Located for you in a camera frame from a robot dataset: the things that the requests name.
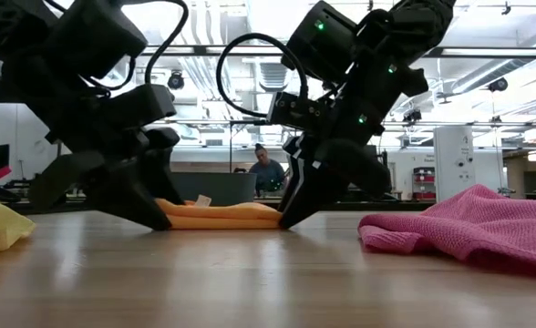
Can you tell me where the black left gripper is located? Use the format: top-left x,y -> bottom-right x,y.
0,54 -> 185,231

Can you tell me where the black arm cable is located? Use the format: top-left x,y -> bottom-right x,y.
44,0 -> 191,92
215,32 -> 310,119

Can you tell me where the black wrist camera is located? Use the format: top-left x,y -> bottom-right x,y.
266,90 -> 340,133
106,84 -> 178,128

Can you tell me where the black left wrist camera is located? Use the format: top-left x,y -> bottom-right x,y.
106,84 -> 178,128

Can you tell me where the orange microfiber towel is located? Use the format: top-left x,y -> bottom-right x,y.
154,194 -> 283,231

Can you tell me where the black overhead beam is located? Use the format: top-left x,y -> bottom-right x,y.
126,44 -> 536,59

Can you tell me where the person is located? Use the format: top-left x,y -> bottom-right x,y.
248,143 -> 290,197

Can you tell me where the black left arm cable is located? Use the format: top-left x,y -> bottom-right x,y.
44,0 -> 191,92

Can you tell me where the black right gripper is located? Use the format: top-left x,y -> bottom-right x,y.
279,49 -> 428,229

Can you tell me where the white cabinet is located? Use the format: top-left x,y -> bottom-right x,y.
433,125 -> 476,201

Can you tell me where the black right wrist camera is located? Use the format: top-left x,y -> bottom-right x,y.
266,90 -> 340,133

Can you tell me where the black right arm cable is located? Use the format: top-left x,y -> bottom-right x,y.
215,32 -> 310,119

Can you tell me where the black aluminium table frame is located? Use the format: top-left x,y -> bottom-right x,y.
3,195 -> 436,213

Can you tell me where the red shelf rack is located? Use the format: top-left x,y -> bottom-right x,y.
412,166 -> 437,200

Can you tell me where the pink microfiber towel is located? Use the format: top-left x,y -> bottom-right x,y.
357,183 -> 536,277

